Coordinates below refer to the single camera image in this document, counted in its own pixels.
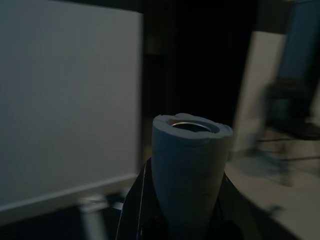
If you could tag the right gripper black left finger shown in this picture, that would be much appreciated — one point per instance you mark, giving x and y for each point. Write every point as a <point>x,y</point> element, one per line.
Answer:
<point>138,215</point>

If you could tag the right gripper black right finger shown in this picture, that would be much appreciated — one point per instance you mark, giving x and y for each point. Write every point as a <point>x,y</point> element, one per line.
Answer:
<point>230,220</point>

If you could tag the broom with grey foam grip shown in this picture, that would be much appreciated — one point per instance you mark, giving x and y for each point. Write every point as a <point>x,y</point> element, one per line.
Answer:
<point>187,170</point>

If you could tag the black floor mat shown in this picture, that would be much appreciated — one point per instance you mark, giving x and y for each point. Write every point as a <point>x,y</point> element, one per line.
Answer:
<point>37,225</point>

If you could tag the black folding chair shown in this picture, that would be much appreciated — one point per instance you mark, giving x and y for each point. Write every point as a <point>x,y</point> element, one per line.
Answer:
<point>300,130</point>

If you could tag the black cabinet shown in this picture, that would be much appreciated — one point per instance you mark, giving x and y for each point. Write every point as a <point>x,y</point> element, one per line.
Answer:
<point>200,75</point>

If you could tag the frosted glass panel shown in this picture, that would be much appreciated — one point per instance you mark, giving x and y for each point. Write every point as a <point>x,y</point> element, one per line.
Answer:
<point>302,37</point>

